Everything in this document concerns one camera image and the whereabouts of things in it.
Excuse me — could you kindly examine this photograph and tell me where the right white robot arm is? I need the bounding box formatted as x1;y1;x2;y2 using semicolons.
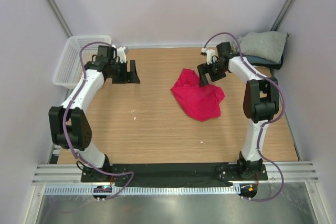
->
197;42;279;180

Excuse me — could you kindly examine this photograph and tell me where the white slotted cable duct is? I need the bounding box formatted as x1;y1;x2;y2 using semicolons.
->
44;184;240;196

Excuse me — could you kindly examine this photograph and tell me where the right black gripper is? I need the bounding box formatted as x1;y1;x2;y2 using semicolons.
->
197;59;226;88

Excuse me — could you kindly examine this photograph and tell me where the red t-shirt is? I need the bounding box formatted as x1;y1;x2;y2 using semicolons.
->
171;68;225;122

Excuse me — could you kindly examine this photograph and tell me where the left aluminium corner post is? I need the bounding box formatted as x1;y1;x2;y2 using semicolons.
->
46;0;73;38

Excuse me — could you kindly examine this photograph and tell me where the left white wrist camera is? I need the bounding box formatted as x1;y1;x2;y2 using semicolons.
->
116;46;129;63

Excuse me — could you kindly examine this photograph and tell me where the grey folded t-shirt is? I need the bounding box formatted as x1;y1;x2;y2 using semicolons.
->
238;31;289;63

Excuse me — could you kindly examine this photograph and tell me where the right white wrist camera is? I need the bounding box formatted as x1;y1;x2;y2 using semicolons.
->
201;47;218;65

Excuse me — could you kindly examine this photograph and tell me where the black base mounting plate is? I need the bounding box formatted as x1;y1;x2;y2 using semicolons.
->
81;163;268;187

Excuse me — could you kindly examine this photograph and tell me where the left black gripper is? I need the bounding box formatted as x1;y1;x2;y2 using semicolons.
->
108;60;140;84

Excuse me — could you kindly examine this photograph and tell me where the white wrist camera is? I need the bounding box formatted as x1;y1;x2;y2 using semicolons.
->
201;47;218;65
116;46;129;63

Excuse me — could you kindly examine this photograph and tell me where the dark blue folded t-shirt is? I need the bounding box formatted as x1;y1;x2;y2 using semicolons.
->
244;55;284;70

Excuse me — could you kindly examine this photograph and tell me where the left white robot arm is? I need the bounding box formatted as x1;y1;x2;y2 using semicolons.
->
48;42;140;182

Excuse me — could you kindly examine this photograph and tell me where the aluminium frame rail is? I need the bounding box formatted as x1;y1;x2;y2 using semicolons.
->
32;161;318;188

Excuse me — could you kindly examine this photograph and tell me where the white plastic basket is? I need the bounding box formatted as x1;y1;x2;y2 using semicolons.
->
53;35;111;89

